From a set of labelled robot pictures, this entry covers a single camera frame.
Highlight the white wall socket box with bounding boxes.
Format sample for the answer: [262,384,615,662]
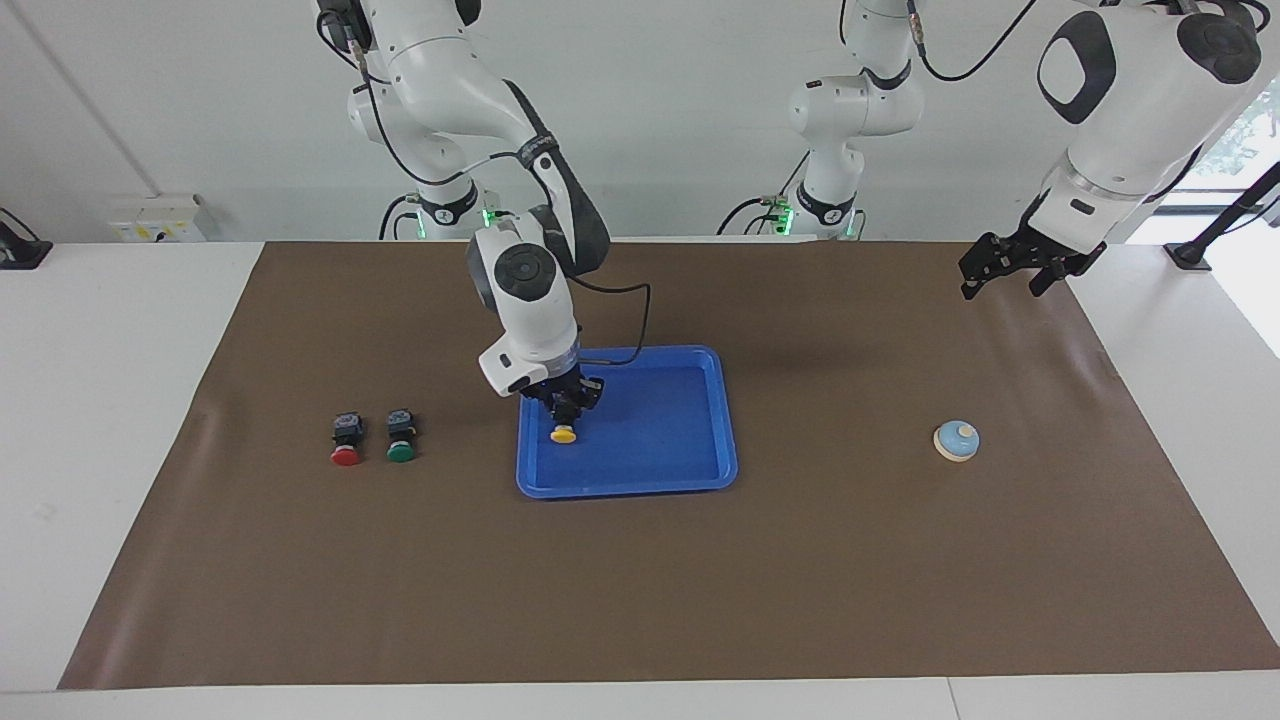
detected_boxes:
[107,193,208,244]

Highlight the green push button switch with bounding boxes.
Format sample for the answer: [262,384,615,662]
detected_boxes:
[386,408,419,464]

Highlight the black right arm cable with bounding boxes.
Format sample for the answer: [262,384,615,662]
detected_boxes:
[575,275,653,366]

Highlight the black base cable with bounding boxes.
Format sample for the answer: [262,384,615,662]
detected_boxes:
[717,150,811,238]
[378,193,426,241]

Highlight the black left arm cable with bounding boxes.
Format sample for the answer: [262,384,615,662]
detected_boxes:
[905,0,1041,83]

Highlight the brown table mat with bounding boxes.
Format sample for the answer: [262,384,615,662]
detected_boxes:
[58,238,1280,691]

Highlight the red push button switch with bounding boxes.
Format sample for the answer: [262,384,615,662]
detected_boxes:
[330,411,365,468]

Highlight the blue plastic tray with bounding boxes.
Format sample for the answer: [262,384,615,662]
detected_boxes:
[515,345,739,500]

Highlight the light blue desk bell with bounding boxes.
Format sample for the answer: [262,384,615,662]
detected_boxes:
[933,420,981,463]

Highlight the black stand with pole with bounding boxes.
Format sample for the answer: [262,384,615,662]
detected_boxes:
[1165,160,1280,271]

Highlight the black table clamp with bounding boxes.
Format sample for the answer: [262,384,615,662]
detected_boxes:
[0,207,53,269]

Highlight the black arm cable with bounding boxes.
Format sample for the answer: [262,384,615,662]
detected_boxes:
[575,275,653,366]
[905,0,1041,83]

